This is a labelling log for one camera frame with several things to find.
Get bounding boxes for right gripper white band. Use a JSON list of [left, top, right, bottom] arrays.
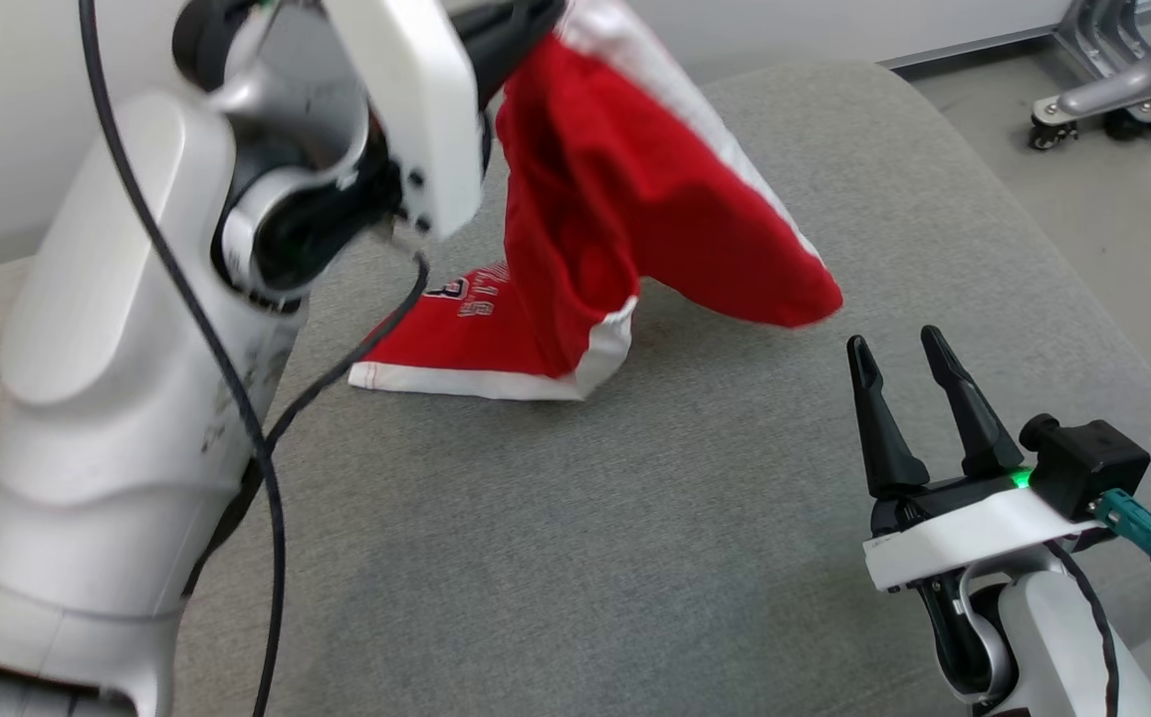
[[846, 325, 1102, 594]]

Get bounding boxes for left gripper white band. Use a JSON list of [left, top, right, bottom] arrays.
[[322, 0, 569, 238]]

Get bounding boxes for red shorts with white trim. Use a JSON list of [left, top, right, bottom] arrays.
[[348, 0, 845, 402]]

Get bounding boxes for black caster wheel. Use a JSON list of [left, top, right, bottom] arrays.
[[1029, 115, 1076, 152], [1103, 100, 1151, 140]]

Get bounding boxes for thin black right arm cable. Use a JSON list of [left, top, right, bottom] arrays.
[[1043, 538, 1124, 717]]

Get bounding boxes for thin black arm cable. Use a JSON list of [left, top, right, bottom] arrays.
[[182, 249, 432, 598], [78, 0, 288, 717], [1043, 538, 1124, 717]]

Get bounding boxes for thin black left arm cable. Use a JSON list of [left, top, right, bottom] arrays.
[[78, 0, 288, 717], [182, 249, 432, 598]]

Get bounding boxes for grey metal stand frame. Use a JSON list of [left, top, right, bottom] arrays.
[[1029, 0, 1151, 130]]

